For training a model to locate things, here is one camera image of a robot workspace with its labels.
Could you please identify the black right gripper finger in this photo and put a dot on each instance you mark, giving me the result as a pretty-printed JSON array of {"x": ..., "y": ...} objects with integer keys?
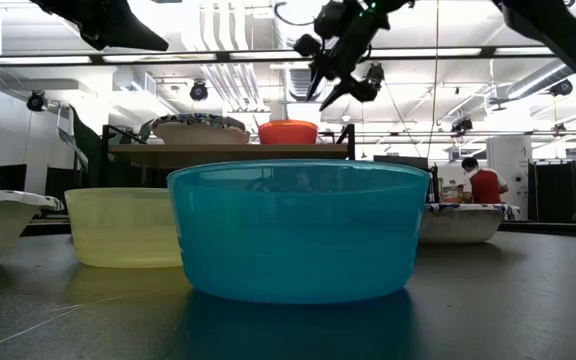
[
  {"x": 352, "y": 89},
  {"x": 317, "y": 80}
]

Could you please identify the red translucent plastic bowl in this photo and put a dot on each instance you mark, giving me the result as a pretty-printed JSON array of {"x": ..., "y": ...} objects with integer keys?
[{"x": 288, "y": 133}]

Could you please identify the teal translucent plastic bowl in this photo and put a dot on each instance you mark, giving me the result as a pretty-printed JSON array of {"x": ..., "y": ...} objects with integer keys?
[{"x": 298, "y": 235}]

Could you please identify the yellow translucent plastic bowl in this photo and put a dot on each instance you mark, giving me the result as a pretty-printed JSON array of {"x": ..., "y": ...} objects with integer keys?
[{"x": 118, "y": 230}]

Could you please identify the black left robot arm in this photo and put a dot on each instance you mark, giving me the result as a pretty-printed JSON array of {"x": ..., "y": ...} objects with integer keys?
[{"x": 103, "y": 20}]

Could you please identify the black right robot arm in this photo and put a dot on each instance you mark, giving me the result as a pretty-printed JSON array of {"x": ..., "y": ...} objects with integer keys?
[{"x": 558, "y": 35}]

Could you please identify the wooden shelf with black ends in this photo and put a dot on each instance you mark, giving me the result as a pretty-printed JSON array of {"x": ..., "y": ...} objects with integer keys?
[{"x": 228, "y": 152}]

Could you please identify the black background monitor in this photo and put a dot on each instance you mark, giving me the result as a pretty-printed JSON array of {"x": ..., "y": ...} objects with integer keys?
[{"x": 400, "y": 162}]

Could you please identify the black ceiling spotlight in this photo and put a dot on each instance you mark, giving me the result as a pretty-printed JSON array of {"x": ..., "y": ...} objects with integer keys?
[
  {"x": 462, "y": 125},
  {"x": 198, "y": 91},
  {"x": 561, "y": 88},
  {"x": 36, "y": 101}
]

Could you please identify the black table mat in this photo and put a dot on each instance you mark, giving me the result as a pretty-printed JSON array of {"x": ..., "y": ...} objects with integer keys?
[{"x": 518, "y": 300}]

